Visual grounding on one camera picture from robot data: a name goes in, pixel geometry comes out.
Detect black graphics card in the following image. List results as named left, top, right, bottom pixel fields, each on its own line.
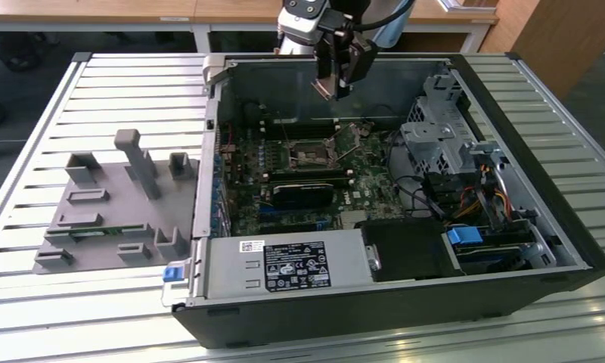
left=271, top=181, right=338, bottom=211

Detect green motherboard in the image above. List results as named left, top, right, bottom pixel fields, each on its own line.
left=216, top=116, right=410, bottom=237

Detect silver finned heatsink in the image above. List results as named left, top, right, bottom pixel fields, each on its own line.
left=340, top=210, right=371, bottom=230

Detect wooden desk white frame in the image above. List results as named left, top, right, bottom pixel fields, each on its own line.
left=0, top=0, right=501, bottom=54

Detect CPU with silver top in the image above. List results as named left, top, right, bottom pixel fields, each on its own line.
left=310, top=77, right=343, bottom=101

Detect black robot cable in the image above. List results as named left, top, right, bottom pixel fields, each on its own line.
left=352, top=0, right=416, bottom=33

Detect hard disk in blue carrier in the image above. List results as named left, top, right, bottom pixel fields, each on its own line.
left=446, top=225, right=537, bottom=275

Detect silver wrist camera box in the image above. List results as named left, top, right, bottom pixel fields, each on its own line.
left=276, top=0, right=330, bottom=39

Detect CPU socket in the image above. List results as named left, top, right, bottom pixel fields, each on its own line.
left=287, top=138, right=343, bottom=169

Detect green RAM stick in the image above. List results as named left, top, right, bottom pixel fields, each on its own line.
left=70, top=225, right=146, bottom=239

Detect wooden cabinet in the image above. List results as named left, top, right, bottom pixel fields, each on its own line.
left=479, top=0, right=605, bottom=100

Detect black plastic shroud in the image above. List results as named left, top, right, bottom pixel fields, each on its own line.
left=359, top=218, right=463, bottom=284

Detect silver power supply unit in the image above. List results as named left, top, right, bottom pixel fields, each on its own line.
left=202, top=228, right=378, bottom=306

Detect metal socket cover frame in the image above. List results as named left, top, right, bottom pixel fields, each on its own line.
left=331, top=123, right=374, bottom=160

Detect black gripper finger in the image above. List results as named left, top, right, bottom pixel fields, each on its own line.
left=316, top=42, right=335, bottom=82
left=332, top=36, right=379, bottom=101

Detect orange yellow power wires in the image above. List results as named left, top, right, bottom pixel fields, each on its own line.
left=454, top=187, right=514, bottom=222

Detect grey parts rack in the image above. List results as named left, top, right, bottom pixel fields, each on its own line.
left=32, top=129, right=203, bottom=276

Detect black open PC case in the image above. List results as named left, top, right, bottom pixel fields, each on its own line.
left=159, top=52, right=605, bottom=349

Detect silver metal drive cage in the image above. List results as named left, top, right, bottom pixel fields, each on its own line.
left=398, top=73, right=511, bottom=182

